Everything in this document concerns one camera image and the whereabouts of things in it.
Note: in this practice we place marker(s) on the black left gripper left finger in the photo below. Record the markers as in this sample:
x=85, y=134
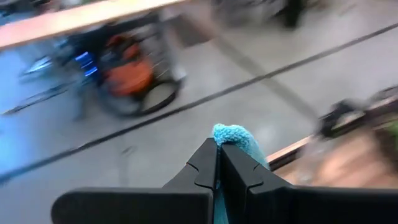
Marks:
x=140, y=208

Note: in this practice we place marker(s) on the orange vacuum cleaner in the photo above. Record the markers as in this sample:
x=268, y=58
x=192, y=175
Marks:
x=130, y=77

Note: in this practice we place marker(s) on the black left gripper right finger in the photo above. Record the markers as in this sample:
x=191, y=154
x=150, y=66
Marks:
x=280, y=208

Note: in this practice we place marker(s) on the blue microfiber towel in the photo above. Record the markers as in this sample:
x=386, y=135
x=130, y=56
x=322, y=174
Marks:
x=236, y=137

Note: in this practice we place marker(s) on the light wooden bench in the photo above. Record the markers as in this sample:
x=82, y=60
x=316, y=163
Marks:
x=62, y=28

